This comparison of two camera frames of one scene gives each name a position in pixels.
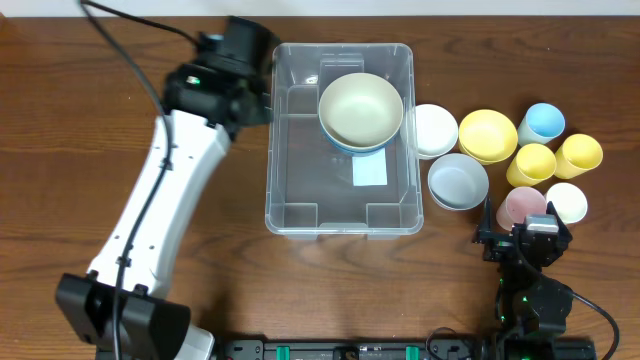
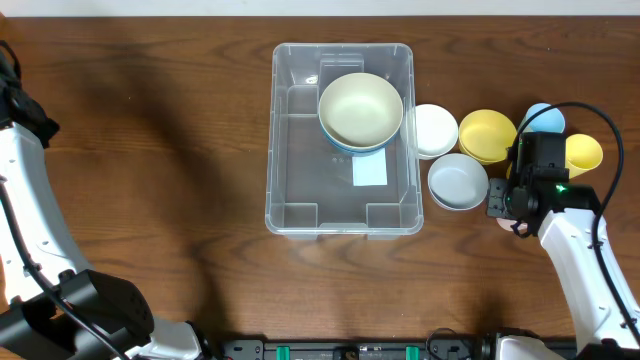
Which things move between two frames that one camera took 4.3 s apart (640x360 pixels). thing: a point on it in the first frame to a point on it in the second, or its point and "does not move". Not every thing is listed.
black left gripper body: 261,107 to 13,100
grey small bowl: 458,182 does not move
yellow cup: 579,153 does not move
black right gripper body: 503,241 to 497,198
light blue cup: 541,123 does not move
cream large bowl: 361,110 does not move
